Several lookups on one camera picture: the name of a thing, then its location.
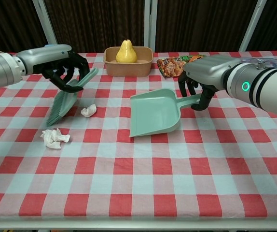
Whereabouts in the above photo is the green plastic dustpan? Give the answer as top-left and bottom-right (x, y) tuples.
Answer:
(128, 88), (203, 138)

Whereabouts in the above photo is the yellow pear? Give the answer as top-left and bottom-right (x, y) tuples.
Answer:
(115, 39), (138, 63)

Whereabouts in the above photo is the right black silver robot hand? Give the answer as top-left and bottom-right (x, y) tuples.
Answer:
(178, 55), (235, 111)

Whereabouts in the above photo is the tan rectangular tray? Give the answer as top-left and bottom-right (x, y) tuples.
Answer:
(104, 46), (153, 77)

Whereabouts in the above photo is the white paper ball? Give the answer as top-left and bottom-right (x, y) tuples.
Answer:
(80, 104), (97, 118)
(40, 128), (71, 149)

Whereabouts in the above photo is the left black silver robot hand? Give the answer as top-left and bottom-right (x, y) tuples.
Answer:
(16, 44), (90, 92)

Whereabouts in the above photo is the red white checkered tablecloth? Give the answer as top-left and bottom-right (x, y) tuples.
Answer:
(0, 50), (277, 222)

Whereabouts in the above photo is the white metal frame post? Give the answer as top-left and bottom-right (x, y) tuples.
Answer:
(144, 0), (157, 53)
(32, 0), (57, 47)
(238, 0), (267, 52)

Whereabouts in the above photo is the green orange snack bag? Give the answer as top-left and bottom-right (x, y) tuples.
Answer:
(156, 55), (206, 78)

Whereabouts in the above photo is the green hand brush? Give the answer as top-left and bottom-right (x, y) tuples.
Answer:
(46, 67), (99, 127)

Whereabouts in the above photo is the clear plastic water bottle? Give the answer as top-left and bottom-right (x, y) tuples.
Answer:
(240, 57), (277, 70)

